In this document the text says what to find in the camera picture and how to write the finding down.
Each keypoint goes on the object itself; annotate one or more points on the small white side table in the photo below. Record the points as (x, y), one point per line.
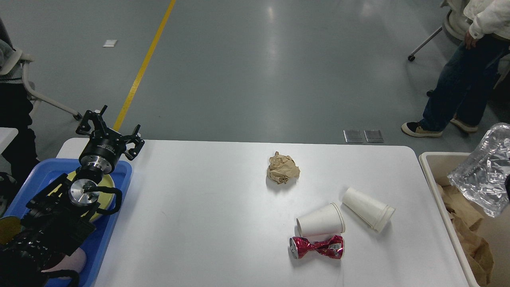
(7, 135)

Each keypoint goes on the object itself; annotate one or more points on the white paper cup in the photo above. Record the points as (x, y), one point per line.
(372, 211)
(325, 220)

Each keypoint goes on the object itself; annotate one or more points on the white office chair left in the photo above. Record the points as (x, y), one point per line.
(24, 59)

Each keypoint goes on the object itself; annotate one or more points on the aluminium foil tray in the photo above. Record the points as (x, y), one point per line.
(480, 178)

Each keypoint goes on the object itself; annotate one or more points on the pink mug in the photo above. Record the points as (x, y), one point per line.
(60, 261)

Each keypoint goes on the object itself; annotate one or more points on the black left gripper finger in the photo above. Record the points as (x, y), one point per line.
(135, 139)
(92, 124)

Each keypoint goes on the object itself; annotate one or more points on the metal floor plate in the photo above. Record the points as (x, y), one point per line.
(353, 136)
(373, 136)

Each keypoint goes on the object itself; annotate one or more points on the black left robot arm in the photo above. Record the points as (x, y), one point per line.
(59, 216)

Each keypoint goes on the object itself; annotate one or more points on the white paper cup front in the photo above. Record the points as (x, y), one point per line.
(325, 220)

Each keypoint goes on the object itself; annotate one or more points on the yellow plate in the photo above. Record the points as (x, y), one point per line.
(105, 184)

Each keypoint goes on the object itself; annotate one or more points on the white paper cup behind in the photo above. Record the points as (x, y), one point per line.
(372, 211)

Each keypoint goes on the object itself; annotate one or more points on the right metal floor plate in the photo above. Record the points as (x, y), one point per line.
(373, 136)

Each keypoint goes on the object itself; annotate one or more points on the left metal floor plate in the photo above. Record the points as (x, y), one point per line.
(353, 136)

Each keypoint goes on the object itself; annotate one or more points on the blue plastic tray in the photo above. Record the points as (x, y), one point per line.
(97, 243)

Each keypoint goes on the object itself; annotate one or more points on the brown paper in bin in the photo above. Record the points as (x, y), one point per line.
(466, 221)

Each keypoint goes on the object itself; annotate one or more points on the small brown paper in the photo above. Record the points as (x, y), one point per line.
(282, 168)

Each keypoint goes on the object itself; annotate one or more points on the beige plastic bin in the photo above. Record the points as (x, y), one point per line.
(496, 231)

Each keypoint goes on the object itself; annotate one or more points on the person in black left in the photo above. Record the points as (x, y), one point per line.
(15, 108)

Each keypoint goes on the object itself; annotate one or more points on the white office chair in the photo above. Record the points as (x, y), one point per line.
(24, 59)
(448, 36)

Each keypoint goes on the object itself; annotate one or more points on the white office chair right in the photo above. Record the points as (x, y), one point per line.
(448, 36)

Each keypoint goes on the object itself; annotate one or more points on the crushed red soda can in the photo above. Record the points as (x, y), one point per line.
(333, 247)

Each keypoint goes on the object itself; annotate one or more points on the person in dark blue jeans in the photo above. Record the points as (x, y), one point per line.
(465, 82)

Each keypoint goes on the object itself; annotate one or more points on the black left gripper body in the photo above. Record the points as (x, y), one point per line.
(100, 156)

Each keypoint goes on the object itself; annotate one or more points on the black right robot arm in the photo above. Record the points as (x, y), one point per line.
(507, 186)

